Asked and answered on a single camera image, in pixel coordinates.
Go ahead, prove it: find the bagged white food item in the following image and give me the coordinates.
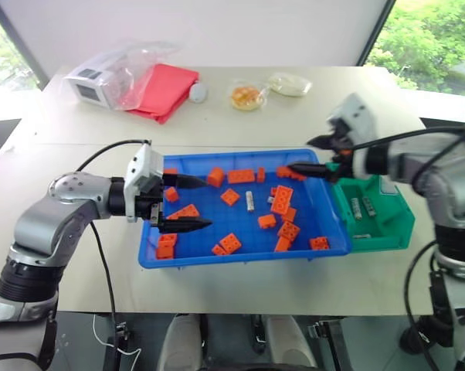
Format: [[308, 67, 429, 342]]
[[266, 72, 314, 98]]

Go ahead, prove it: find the folded red cloth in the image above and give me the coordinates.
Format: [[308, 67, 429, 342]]
[[123, 63, 201, 125]]

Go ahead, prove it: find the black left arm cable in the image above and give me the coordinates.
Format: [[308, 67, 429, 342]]
[[74, 138, 153, 371]]

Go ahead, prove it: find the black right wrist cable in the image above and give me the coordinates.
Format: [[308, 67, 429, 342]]
[[348, 125, 465, 154]]

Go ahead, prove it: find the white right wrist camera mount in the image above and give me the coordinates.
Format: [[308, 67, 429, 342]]
[[326, 92, 378, 181]]

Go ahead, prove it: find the orange wedge toy brick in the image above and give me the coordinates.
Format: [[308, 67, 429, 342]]
[[166, 203, 201, 222]]

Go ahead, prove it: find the blue plastic bin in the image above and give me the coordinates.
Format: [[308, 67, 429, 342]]
[[137, 148, 354, 271]]

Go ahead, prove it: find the clear plastic bag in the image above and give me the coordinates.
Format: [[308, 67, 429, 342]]
[[63, 41, 182, 112]]

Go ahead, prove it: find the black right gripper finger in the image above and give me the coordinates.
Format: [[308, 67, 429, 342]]
[[307, 132, 336, 151], [287, 163, 331, 180]]

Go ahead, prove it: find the metal table leg bracket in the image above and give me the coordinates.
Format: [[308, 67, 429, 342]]
[[307, 318, 354, 371]]

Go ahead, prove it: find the tall orange toy brick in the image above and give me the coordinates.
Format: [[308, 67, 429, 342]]
[[155, 233, 178, 260]]

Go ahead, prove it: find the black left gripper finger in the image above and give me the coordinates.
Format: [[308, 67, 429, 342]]
[[162, 173, 210, 191], [158, 216, 213, 235]]

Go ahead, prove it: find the thin white wire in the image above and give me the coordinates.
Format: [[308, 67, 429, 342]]
[[92, 314, 142, 358]]

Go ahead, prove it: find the black window frame post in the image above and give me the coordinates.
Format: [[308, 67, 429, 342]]
[[355, 0, 397, 67], [0, 0, 50, 90]]

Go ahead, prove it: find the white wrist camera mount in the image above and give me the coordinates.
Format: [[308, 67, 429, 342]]
[[326, 92, 378, 181], [123, 144, 166, 224]]

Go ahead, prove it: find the green plastic bin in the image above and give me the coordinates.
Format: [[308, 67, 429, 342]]
[[326, 161, 416, 254]]

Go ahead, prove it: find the white egg-shaped object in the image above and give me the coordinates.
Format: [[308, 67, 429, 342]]
[[188, 82, 211, 104]]

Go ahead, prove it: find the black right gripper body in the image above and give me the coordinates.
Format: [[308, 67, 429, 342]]
[[326, 123, 354, 183]]

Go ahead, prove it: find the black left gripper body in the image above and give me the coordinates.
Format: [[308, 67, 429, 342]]
[[134, 173, 168, 228]]

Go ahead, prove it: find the white boxy device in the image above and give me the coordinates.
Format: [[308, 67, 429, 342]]
[[64, 53, 120, 111]]

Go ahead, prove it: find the large orange toy brick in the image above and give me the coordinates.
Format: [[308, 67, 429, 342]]
[[270, 185, 296, 215]]

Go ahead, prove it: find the bagged yellow food item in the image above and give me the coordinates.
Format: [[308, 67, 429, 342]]
[[226, 78, 271, 114]]

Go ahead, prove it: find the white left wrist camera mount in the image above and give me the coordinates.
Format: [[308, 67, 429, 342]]
[[123, 144, 166, 224]]

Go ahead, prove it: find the long orange toy brick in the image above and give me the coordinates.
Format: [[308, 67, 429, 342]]
[[226, 169, 256, 185], [275, 165, 307, 183]]

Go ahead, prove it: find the grey rounded shape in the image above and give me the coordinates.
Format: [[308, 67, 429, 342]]
[[156, 313, 203, 371]]

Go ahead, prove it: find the black right arm cable loop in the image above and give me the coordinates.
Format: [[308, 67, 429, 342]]
[[403, 238, 441, 371]]

